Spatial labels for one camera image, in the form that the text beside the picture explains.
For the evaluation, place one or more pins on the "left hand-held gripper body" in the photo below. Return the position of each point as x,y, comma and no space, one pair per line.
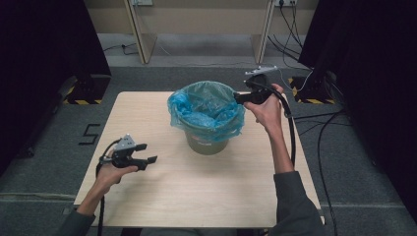
126,157

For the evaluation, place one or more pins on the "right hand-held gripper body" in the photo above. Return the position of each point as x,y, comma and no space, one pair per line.
259,95

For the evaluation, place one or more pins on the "blue plastic trash bag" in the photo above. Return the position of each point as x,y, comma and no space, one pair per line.
206,108

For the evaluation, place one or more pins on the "green trash bin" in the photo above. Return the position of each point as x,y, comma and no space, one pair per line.
206,147

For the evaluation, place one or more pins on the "person's right hand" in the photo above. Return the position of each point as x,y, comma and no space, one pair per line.
270,114

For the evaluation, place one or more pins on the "person's left hand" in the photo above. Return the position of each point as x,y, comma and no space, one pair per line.
109,177

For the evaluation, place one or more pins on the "stand base with striped tape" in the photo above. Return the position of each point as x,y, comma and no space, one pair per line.
311,93
88,91

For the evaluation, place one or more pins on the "wooden desk side panel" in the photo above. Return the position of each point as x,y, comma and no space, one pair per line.
141,36
262,36

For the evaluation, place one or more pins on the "black curtain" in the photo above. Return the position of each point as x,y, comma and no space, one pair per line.
39,65
370,82

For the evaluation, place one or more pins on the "white wall socket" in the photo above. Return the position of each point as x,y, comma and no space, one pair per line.
285,2
141,2

